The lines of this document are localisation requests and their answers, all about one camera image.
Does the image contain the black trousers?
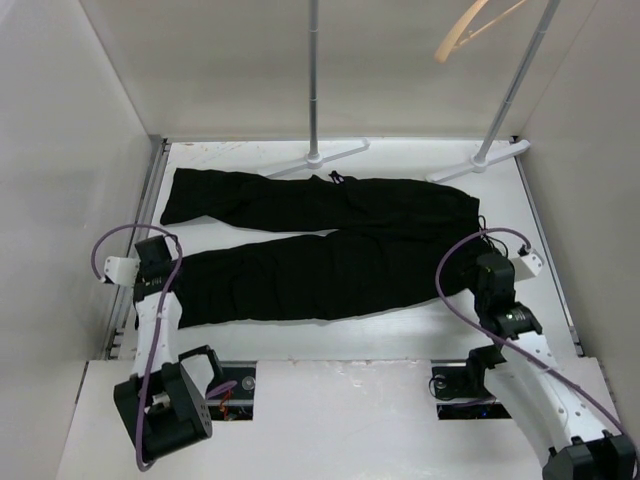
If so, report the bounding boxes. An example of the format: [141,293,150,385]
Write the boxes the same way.
[160,169,491,328]

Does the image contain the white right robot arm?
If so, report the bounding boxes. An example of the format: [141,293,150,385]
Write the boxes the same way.
[463,254,639,479]

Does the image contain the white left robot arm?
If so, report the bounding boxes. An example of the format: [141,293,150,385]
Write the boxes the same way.
[113,236,225,472]

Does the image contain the wooden clothes hanger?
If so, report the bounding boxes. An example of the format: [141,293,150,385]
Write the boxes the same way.
[434,0,527,64]

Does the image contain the white right rack stand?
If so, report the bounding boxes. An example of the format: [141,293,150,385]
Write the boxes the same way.
[424,0,531,187]

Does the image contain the white rack stand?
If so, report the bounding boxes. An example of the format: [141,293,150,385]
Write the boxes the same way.
[258,0,370,178]
[424,0,531,187]

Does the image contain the white left rack stand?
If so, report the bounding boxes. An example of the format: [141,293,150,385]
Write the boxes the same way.
[258,0,370,178]

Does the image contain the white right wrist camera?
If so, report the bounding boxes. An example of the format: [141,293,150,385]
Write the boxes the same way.
[510,250,545,282]

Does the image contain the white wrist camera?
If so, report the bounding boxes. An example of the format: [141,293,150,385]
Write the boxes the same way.
[510,250,545,282]
[101,256,140,287]

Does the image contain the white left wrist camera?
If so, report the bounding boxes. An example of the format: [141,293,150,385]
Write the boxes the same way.
[101,256,140,287]

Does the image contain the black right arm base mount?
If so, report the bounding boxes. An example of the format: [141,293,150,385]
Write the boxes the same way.
[428,363,511,421]

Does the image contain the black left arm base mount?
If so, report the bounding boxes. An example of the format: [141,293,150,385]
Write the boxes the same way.
[207,361,257,421]

